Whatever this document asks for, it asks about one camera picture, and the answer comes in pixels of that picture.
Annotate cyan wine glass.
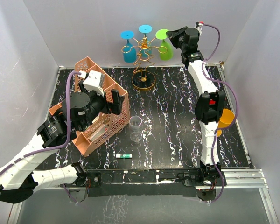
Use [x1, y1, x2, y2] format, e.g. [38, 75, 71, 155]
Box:
[138, 24, 152, 38]

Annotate yellow wine glass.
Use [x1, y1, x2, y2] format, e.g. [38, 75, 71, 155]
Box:
[217, 108, 235, 137]

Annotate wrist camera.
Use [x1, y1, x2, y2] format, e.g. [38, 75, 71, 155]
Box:
[77, 70, 105, 96]
[194, 21, 204, 36]

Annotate red wine glass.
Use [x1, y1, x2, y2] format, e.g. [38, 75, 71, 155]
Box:
[209, 99, 216, 106]

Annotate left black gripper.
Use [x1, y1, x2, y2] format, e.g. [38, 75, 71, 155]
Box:
[78, 81, 124, 132]

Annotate clear wine glass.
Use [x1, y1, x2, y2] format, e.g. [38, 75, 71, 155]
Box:
[129, 116, 142, 142]

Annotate gold wire glass rack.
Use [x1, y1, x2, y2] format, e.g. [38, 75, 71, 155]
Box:
[131, 37, 159, 91]

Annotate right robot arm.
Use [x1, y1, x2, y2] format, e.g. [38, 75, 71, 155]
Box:
[166, 23, 226, 185]

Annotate green wine glass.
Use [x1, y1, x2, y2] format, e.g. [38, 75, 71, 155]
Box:
[155, 28, 173, 61]

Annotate blue wine glass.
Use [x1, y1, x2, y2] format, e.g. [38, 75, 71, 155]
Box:
[121, 30, 136, 63]

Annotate pink plastic file organizer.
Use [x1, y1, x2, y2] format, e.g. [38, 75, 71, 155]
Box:
[42, 57, 130, 156]

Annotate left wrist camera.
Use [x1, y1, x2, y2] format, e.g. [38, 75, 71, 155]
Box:
[77, 70, 105, 96]

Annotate green white glue stick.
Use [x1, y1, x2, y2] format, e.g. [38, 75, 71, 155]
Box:
[116, 154, 133, 159]

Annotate silver box in organizer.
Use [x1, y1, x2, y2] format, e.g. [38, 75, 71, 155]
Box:
[88, 124, 108, 142]

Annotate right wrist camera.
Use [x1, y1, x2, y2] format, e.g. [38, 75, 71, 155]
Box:
[194, 21, 204, 36]

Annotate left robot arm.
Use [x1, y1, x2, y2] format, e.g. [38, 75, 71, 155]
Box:
[0, 89, 125, 204]

